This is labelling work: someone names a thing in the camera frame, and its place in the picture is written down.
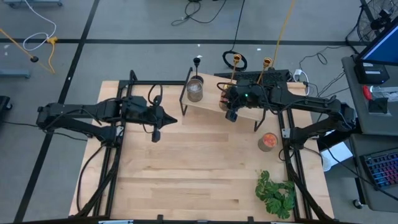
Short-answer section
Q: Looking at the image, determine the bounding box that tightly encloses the white cable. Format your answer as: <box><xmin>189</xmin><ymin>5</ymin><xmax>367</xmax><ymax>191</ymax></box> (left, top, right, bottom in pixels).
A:
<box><xmin>22</xmin><ymin>0</ymin><xmax>58</xmax><ymax>52</ymax></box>

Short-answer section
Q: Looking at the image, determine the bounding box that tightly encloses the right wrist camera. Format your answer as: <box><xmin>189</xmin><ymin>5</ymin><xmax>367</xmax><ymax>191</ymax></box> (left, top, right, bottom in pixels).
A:
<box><xmin>224</xmin><ymin>108</ymin><xmax>239</xmax><ymax>123</ymax></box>

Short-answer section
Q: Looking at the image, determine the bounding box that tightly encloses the large computer monitor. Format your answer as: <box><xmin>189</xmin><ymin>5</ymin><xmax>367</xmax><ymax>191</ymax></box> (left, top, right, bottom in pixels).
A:
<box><xmin>355</xmin><ymin>18</ymin><xmax>398</xmax><ymax>67</ymax></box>

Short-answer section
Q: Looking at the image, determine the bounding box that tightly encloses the white power adapter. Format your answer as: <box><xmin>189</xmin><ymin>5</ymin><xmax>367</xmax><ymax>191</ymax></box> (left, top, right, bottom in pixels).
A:
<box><xmin>293</xmin><ymin>68</ymin><xmax>311</xmax><ymax>96</ymax></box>

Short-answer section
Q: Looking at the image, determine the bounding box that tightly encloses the wooden shelf with black legs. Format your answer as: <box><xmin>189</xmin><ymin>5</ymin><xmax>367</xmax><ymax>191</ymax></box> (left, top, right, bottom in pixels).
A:
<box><xmin>178</xmin><ymin>67</ymin><xmax>267</xmax><ymax>133</ymax></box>

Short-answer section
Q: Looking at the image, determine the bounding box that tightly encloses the orange candle jar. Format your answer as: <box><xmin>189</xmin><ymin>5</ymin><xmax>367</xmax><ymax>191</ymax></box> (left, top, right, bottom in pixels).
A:
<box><xmin>257</xmin><ymin>132</ymin><xmax>279</xmax><ymax>152</ymax></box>

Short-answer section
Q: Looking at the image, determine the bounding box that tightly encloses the thin black floor cable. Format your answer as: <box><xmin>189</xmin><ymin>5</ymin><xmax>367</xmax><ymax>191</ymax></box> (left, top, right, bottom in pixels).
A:
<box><xmin>170</xmin><ymin>0</ymin><xmax>228</xmax><ymax>27</ymax></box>

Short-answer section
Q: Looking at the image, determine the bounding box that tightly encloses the backlit rainbow keyboard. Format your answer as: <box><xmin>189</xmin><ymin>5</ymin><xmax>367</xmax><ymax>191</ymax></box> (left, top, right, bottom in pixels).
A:
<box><xmin>359</xmin><ymin>148</ymin><xmax>398</xmax><ymax>190</ymax></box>

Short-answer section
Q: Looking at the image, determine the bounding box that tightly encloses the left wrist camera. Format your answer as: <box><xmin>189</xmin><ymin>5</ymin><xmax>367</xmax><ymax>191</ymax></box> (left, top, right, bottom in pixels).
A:
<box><xmin>150</xmin><ymin>128</ymin><xmax>162</xmax><ymax>144</ymax></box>

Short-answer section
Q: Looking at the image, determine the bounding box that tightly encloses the grey keyboard desk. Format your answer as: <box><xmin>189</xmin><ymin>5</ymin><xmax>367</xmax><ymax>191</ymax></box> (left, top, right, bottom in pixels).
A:
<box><xmin>349</xmin><ymin>133</ymin><xmax>398</xmax><ymax>214</ymax></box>

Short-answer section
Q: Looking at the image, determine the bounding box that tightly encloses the black keyboard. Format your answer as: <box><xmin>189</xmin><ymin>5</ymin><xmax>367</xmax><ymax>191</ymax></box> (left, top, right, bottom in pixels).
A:
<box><xmin>213</xmin><ymin>68</ymin><xmax>294</xmax><ymax>85</ymax></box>

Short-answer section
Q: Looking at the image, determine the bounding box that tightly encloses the coiled black cable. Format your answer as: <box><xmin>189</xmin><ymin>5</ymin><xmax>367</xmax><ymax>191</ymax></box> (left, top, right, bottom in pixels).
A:
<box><xmin>221</xmin><ymin>0</ymin><xmax>249</xmax><ymax>72</ymax></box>

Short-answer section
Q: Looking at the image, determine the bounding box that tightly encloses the grey side desk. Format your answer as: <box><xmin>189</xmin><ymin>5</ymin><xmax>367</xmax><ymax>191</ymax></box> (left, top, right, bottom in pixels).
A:
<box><xmin>341</xmin><ymin>55</ymin><xmax>398</xmax><ymax>137</ymax></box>

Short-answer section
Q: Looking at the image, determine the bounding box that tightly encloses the orange cable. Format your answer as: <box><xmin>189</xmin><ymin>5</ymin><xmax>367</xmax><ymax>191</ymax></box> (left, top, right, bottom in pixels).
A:
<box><xmin>274</xmin><ymin>0</ymin><xmax>297</xmax><ymax>68</ymax></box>

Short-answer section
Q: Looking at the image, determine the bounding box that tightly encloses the brass candlestick holder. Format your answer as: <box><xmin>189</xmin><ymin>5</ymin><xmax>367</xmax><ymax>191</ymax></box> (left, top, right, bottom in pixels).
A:
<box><xmin>223</xmin><ymin>53</ymin><xmax>243</xmax><ymax>91</ymax></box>
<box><xmin>256</xmin><ymin>57</ymin><xmax>274</xmax><ymax>85</ymax></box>

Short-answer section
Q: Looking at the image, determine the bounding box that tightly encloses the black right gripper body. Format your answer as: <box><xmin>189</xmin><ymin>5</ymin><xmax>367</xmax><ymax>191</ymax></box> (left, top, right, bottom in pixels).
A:
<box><xmin>228</xmin><ymin>79</ymin><xmax>271</xmax><ymax>110</ymax></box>

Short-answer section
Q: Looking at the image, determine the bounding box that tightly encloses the black candlestick holder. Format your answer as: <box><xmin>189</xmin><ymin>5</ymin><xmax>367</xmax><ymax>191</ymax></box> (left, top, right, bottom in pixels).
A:
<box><xmin>190</xmin><ymin>57</ymin><xmax>205</xmax><ymax>84</ymax></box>

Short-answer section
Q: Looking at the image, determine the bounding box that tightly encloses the yellow extension cable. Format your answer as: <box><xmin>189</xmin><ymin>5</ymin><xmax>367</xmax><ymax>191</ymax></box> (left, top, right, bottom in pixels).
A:
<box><xmin>0</xmin><ymin>27</ymin><xmax>60</xmax><ymax>75</ymax></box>

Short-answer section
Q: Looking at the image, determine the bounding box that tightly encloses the clear glass candle jar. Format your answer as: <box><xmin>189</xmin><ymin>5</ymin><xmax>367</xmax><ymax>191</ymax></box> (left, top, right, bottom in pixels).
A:
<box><xmin>186</xmin><ymin>78</ymin><xmax>205</xmax><ymax>103</ymax></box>

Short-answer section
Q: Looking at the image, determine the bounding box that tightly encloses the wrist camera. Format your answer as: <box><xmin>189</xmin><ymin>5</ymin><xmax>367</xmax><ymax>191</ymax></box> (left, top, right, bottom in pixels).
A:
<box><xmin>150</xmin><ymin>128</ymin><xmax>162</xmax><ymax>144</ymax></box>
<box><xmin>224</xmin><ymin>108</ymin><xmax>239</xmax><ymax>123</ymax></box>

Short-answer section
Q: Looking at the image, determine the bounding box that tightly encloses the green potted plant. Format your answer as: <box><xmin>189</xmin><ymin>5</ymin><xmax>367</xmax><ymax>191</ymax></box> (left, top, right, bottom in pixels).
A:
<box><xmin>254</xmin><ymin>169</ymin><xmax>297</xmax><ymax>220</ymax></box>

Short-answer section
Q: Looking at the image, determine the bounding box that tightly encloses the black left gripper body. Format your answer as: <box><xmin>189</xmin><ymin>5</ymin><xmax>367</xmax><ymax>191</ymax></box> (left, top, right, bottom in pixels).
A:
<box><xmin>123</xmin><ymin>95</ymin><xmax>166</xmax><ymax>128</ymax></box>

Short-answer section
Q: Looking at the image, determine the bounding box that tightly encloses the black floor fan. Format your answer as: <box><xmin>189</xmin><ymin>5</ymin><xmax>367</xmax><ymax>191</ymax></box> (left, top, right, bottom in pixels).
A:
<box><xmin>345</xmin><ymin>0</ymin><xmax>398</xmax><ymax>48</ymax></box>

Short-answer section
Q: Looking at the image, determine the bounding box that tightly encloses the brown glass candle jar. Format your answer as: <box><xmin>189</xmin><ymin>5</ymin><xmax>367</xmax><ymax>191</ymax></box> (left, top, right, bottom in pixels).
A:
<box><xmin>218</xmin><ymin>90</ymin><xmax>230</xmax><ymax>112</ymax></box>

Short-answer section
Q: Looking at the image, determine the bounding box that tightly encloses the black desktop box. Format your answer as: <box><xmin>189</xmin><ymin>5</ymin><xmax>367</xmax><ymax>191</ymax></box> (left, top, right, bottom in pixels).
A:
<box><xmin>354</xmin><ymin>60</ymin><xmax>391</xmax><ymax>85</ymax></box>

